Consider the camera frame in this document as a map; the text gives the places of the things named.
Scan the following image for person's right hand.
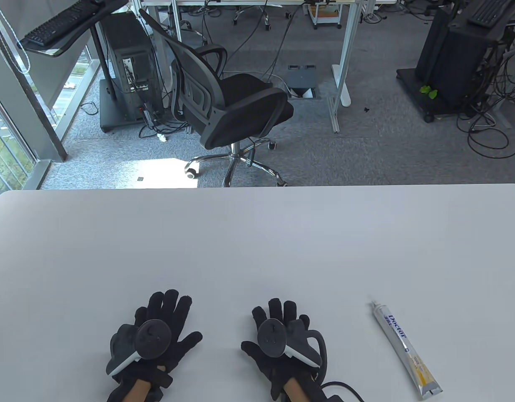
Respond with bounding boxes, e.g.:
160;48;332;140
241;298;327;401

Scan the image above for person's left hand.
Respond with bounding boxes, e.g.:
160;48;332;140
107;289;203;402

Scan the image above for white toothpaste tube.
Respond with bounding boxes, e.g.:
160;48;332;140
370;301;443;400

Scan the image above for person's left forearm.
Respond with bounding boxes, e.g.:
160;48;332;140
123;376;156;402

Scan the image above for person's right forearm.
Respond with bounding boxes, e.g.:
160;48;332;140
282;376;314;402

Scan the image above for black white right hand controller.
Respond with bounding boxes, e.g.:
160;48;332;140
256;318;328;384

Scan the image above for black white hand controller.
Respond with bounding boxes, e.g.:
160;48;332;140
256;318;328;384
106;319;173;376

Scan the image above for black white left hand controller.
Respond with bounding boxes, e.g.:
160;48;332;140
106;319;173;376

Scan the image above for black mesh office chair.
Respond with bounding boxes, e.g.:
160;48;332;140
138;8;295;188

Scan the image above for black computer tower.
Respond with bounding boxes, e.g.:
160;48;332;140
97;12;164;124

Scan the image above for grey floor socket box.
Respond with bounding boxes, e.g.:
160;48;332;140
282;64;323;100

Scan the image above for black keyboard tray stand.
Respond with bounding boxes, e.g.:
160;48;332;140
17;0;129;101

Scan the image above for chrome chair base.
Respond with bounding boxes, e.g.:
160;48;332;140
231;5;292;32

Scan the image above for black keyboard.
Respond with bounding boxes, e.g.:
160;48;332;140
467;0;515;29
21;0;104;47

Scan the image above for white rolling cart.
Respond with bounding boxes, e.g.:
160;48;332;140
303;1;343;30

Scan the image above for black equipment cart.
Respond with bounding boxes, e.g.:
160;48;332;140
396;0;515;124

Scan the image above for black glove cable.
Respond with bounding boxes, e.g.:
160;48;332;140
321;380;365;402

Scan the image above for white blind cord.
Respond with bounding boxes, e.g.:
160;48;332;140
0;6;31;75

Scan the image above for white metal desk frame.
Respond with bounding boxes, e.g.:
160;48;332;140
132;0;398;134

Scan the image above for tangle of black floor cables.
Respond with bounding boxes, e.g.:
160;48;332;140
455;42;515;159

